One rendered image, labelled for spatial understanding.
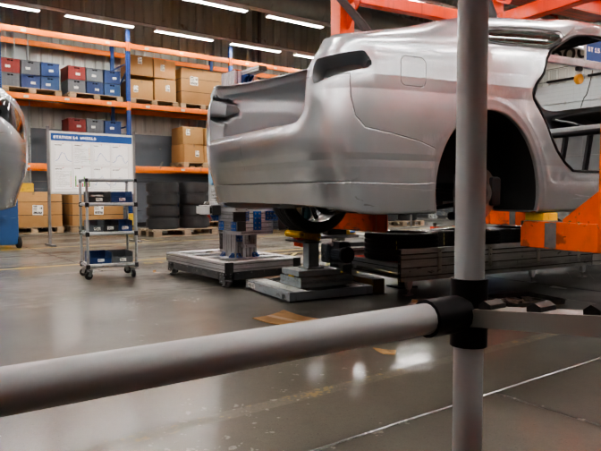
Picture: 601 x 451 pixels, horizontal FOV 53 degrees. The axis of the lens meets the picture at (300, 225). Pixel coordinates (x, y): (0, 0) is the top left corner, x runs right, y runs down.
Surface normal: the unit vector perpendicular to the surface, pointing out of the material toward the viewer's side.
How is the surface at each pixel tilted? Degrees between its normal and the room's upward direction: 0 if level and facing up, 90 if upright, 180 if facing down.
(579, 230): 90
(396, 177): 90
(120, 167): 90
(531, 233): 90
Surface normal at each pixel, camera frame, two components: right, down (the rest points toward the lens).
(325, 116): -0.54, 0.03
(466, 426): -0.34, 0.05
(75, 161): 0.59, 0.04
